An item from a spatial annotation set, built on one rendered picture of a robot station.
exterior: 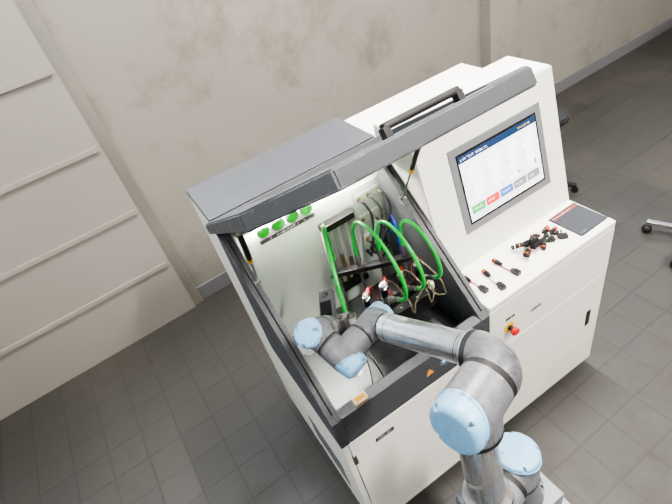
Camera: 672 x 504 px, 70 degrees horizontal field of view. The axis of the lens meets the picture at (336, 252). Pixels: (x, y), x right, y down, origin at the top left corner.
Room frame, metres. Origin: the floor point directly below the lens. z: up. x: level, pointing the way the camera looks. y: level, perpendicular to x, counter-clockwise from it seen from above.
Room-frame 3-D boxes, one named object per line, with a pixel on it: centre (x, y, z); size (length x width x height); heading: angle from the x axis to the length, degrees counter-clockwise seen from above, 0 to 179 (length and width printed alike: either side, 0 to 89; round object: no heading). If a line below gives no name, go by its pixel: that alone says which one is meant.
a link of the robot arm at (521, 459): (0.54, -0.29, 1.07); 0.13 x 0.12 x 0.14; 128
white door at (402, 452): (0.99, -0.15, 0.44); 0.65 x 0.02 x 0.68; 111
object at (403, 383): (1.01, -0.14, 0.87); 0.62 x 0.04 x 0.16; 111
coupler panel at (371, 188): (1.56, -0.19, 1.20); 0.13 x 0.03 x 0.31; 111
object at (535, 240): (1.36, -0.80, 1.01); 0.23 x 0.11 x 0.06; 111
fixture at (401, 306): (1.27, -0.17, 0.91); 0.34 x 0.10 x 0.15; 111
